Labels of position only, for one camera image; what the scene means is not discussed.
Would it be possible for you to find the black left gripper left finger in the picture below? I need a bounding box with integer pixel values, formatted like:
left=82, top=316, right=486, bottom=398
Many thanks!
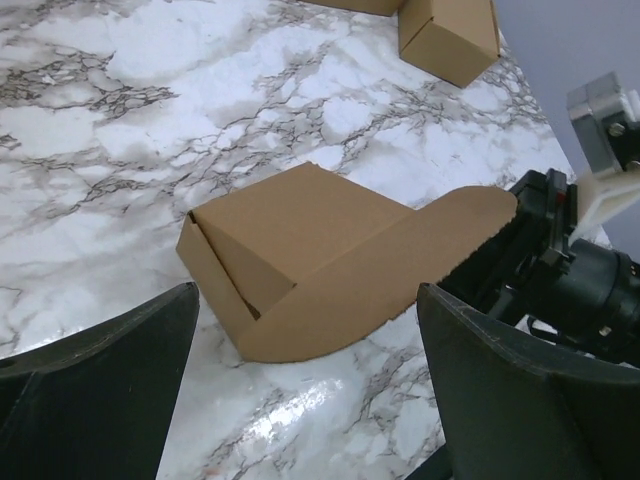
left=1, top=282, right=199, bottom=479

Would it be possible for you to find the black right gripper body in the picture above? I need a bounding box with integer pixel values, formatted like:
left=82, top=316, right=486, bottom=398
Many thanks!
left=439, top=169, right=639, bottom=365

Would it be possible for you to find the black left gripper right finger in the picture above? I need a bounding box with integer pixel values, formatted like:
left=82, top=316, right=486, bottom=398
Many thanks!
left=416, top=284, right=639, bottom=479

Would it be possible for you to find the brown cardboard box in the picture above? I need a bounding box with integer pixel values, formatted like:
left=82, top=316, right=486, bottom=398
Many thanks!
left=176, top=163, right=517, bottom=364

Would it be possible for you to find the small folded cardboard box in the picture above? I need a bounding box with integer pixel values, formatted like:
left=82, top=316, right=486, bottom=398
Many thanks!
left=398, top=0, right=501, bottom=88

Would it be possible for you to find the large folded cardboard box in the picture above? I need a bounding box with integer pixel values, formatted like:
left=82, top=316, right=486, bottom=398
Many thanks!
left=304, top=0, right=404, bottom=17

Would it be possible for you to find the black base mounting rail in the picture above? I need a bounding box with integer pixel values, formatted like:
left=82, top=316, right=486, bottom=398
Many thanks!
left=405, top=444, right=453, bottom=480

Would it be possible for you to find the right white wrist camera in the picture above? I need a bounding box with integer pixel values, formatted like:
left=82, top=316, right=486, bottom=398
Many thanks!
left=567, top=72, right=639, bottom=243

